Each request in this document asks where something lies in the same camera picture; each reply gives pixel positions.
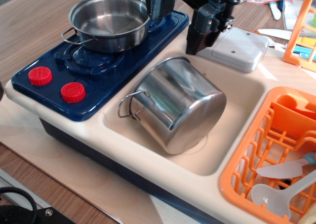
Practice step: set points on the tipped steel pot in sink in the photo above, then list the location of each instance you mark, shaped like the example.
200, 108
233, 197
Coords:
176, 104

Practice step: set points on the shallow steel pan on stove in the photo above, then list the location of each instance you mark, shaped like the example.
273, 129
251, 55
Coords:
110, 26

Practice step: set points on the white plastic knife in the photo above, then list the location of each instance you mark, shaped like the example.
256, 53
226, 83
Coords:
282, 34

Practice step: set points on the black metal bracket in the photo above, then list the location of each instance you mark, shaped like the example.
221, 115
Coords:
51, 216

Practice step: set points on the blue toy stove top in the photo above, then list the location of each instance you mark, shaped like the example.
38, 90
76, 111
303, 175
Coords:
102, 75

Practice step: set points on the orange cutlery cup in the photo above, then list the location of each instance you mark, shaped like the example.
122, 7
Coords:
294, 115

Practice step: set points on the grey faucet base box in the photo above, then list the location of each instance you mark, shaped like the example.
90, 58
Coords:
238, 49

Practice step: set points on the left red stove knob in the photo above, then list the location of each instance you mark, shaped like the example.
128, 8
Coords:
40, 76

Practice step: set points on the white blue toy utensil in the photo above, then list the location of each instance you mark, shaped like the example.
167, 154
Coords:
275, 10

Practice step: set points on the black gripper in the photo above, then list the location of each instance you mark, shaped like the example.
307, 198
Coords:
206, 23

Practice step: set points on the cream toy sink unit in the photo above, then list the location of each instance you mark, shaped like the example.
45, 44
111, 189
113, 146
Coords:
195, 175

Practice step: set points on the translucent plastic knife blue handle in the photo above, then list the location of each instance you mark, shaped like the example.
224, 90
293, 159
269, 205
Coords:
289, 169

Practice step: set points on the red stove knob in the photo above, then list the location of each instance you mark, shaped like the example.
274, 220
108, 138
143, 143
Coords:
40, 76
73, 92

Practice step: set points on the orange wire basket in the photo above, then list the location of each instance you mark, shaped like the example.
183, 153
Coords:
309, 62

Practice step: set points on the translucent plastic spoon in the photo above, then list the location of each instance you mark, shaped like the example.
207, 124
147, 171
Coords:
277, 201

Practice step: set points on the orange dish rack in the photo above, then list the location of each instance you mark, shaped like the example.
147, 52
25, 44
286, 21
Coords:
263, 146

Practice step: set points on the right red stove knob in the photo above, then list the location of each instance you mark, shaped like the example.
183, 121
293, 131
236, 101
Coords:
73, 92

